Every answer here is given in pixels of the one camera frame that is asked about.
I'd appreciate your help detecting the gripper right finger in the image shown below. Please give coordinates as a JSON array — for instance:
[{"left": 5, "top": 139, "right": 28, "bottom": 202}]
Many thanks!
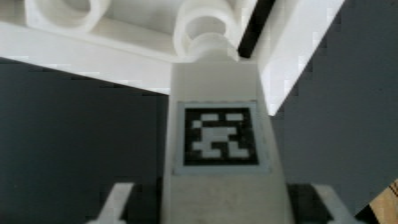
[{"left": 312, "top": 184, "right": 366, "bottom": 224}]

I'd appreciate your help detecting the white chair seat part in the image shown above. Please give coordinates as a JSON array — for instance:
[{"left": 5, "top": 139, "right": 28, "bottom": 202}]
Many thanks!
[{"left": 23, "top": 0, "right": 257, "bottom": 62}]

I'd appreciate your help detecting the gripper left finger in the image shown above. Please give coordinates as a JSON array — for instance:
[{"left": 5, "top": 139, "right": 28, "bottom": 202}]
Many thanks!
[{"left": 85, "top": 182, "right": 135, "bottom": 224}]

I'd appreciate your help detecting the white front fence bar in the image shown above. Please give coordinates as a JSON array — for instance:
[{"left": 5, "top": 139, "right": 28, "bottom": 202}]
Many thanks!
[{"left": 0, "top": 22, "right": 176, "bottom": 94}]

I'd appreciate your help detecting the white right fence bar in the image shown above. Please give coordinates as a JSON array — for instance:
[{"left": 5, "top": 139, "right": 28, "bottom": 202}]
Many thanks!
[{"left": 254, "top": 0, "right": 344, "bottom": 115}]

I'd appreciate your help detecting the white fence bar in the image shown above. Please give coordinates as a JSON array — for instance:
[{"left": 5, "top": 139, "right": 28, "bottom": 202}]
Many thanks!
[
  {"left": 254, "top": 0, "right": 344, "bottom": 115},
  {"left": 0, "top": 22, "right": 176, "bottom": 94}
]

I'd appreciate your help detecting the white chair leg with tag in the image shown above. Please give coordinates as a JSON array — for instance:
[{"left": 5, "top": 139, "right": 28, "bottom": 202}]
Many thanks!
[{"left": 160, "top": 33, "right": 295, "bottom": 224}]

